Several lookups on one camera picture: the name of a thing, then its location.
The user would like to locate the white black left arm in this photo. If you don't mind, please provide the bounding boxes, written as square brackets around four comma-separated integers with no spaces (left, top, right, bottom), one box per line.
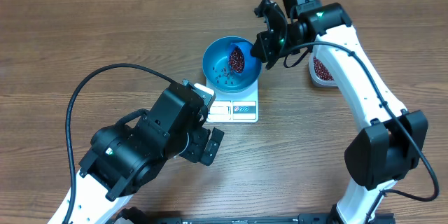
[50,83,224,223]

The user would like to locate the blue bowl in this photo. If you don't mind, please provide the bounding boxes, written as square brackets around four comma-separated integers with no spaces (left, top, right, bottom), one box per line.
[202,36,262,93]

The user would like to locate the white kitchen scale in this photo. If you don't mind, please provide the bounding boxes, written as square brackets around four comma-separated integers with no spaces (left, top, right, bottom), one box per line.
[206,80,259,123]

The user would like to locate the blue measuring scoop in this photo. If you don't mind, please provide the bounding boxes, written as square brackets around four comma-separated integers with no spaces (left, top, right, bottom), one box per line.
[228,41,256,75]

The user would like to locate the clear plastic container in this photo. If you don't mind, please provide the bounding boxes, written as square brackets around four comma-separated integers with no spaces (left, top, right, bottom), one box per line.
[309,54,337,88]

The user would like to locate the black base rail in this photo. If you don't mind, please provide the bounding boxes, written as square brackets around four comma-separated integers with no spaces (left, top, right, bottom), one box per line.
[85,206,396,224]

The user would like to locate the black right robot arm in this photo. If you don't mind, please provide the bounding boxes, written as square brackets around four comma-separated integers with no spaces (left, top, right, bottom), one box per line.
[251,0,428,223]

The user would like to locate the red beans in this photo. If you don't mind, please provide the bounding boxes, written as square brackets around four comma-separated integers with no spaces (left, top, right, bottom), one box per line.
[313,57,334,81]

